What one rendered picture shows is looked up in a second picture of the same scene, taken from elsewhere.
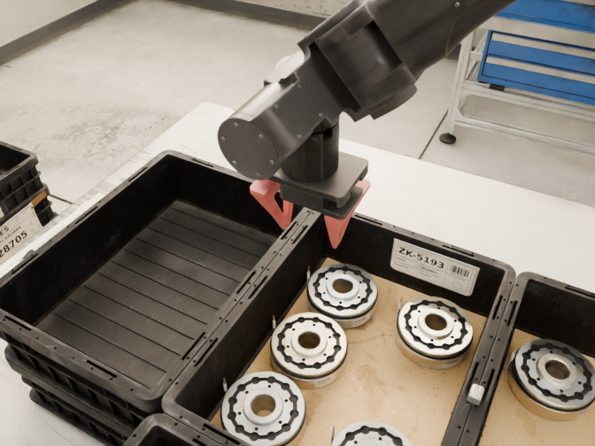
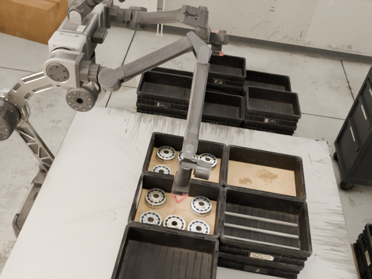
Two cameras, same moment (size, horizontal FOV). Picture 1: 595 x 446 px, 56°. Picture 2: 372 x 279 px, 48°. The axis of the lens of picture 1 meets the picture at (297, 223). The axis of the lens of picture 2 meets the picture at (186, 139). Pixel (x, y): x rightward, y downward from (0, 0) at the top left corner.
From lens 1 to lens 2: 1.69 m
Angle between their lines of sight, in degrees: 79
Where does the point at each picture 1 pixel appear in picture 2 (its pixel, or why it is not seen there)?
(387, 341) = (160, 210)
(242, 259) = (140, 258)
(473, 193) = (46, 207)
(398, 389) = (175, 206)
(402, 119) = not seen: outside the picture
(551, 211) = (54, 182)
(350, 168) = not seen: hidden behind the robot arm
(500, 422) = not seen: hidden behind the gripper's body
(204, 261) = (146, 270)
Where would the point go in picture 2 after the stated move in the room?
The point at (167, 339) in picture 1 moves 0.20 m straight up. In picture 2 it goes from (183, 267) to (189, 240)
